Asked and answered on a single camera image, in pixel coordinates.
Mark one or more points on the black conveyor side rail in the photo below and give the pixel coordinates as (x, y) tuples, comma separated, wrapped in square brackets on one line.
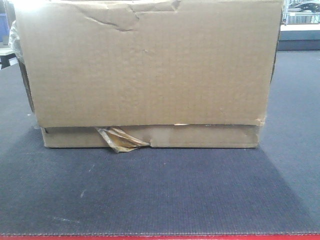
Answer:
[(299, 40)]

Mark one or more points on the brown cardboard carton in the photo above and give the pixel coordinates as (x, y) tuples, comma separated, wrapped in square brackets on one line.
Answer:
[(127, 74)]

